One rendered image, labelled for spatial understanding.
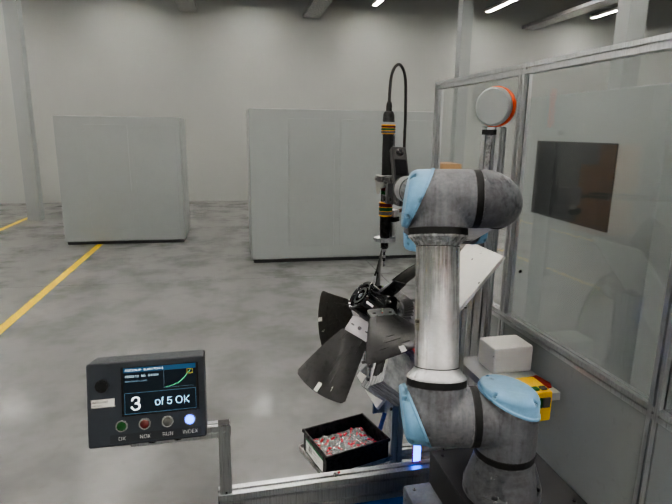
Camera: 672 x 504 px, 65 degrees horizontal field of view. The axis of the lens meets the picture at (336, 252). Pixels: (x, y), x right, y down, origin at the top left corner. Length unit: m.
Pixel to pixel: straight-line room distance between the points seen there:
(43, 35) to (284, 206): 8.74
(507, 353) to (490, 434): 1.14
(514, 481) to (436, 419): 0.19
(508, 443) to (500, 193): 0.46
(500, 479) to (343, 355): 0.85
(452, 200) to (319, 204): 6.25
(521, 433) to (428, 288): 0.31
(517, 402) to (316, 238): 6.38
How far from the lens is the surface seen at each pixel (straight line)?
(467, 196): 1.02
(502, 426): 1.07
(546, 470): 1.30
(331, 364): 1.82
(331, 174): 7.21
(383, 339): 1.62
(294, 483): 1.54
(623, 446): 2.01
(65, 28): 14.38
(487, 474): 1.13
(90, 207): 8.98
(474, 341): 2.44
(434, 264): 1.02
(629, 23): 7.80
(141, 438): 1.36
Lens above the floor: 1.78
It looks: 13 degrees down
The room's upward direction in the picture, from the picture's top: 1 degrees clockwise
